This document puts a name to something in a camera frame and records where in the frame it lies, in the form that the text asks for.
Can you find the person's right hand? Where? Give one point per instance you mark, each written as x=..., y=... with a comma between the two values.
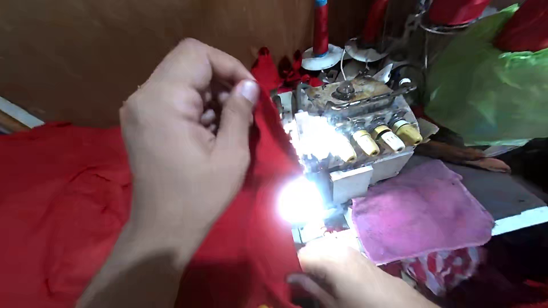
x=334, y=265

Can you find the person's left hand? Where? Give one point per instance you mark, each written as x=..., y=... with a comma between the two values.
x=171, y=141

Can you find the person's right thumb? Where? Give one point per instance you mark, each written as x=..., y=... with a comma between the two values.
x=310, y=285

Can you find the person's left index finger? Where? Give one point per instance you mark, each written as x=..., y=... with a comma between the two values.
x=227, y=66

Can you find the person's left thumb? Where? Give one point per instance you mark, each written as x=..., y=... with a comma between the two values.
x=237, y=111

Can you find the person's left fingers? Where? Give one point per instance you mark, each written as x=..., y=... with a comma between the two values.
x=209, y=116

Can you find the red fabric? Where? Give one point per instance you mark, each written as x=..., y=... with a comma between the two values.
x=85, y=192

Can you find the person's right forearm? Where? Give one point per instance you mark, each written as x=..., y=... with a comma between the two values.
x=385, y=288

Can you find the person's left forearm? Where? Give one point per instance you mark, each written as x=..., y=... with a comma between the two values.
x=137, y=273

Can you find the crumpled red cloth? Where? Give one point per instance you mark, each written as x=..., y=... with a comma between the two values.
x=266, y=70

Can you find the bright sewing lamp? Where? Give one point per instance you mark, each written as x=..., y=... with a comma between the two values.
x=301, y=201

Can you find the slim red thread spool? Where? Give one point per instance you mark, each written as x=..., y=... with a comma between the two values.
x=320, y=30

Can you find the overlock sewing machine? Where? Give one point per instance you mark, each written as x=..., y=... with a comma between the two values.
x=355, y=102

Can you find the pink cloth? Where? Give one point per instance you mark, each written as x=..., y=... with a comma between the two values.
x=419, y=214

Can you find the red white patterned cloth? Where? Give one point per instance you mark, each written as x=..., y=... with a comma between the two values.
x=447, y=267

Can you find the red thread cone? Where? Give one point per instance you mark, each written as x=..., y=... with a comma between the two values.
x=375, y=21
x=456, y=9
x=526, y=28

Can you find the white-edged board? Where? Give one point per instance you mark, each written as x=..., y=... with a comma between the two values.
x=19, y=112

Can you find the brown elongated object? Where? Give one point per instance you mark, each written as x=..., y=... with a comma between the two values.
x=454, y=153

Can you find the grey sewing table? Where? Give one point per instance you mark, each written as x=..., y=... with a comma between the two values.
x=501, y=192

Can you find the green plastic bag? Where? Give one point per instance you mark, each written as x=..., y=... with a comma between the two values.
x=479, y=94

